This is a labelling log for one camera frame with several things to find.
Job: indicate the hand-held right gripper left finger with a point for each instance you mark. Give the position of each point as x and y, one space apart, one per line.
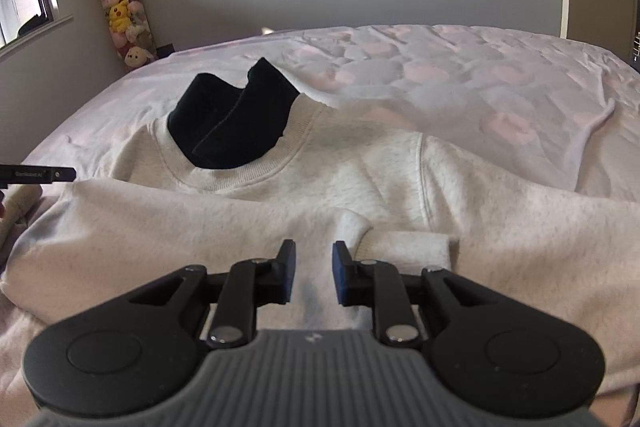
287 277

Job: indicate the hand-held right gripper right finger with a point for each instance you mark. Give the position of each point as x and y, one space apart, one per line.
340 279

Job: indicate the bed with pink dotted sheet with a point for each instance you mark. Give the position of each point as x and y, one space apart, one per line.
450 67

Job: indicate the clear tube of plush toys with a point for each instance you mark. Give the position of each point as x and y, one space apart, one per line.
122 12

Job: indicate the light grey printed sweatshirt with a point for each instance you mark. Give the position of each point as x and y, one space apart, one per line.
350 177

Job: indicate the beige knit garment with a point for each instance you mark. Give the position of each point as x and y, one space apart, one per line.
22 202

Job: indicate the black wall outlet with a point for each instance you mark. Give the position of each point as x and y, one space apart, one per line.
165 49

